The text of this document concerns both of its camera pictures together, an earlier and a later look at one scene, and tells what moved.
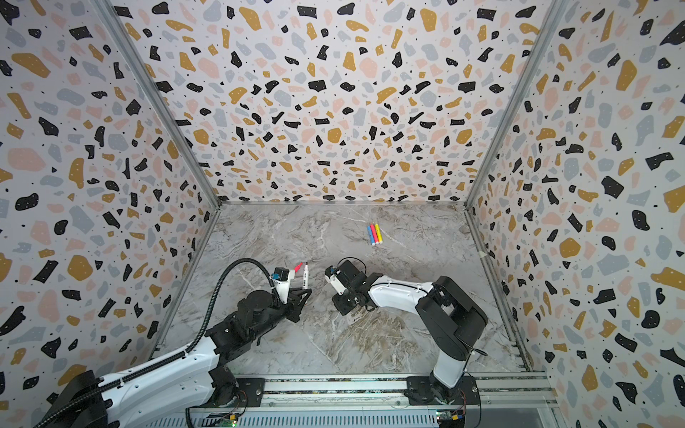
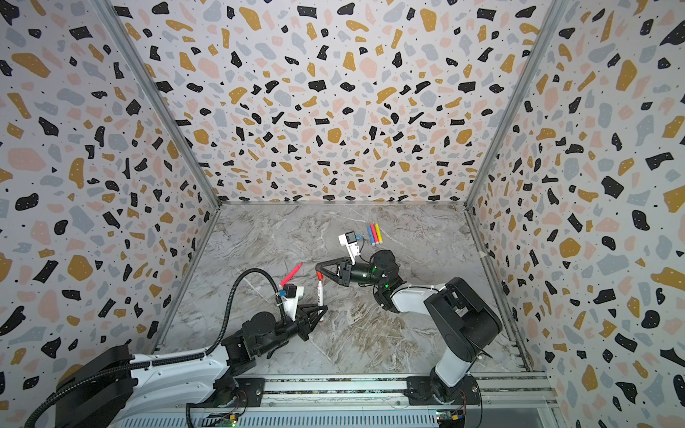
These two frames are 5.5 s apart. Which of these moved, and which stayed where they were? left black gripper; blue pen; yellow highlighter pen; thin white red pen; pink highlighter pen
Moved: thin white red pen; left black gripper
Stayed: blue pen; yellow highlighter pen; pink highlighter pen
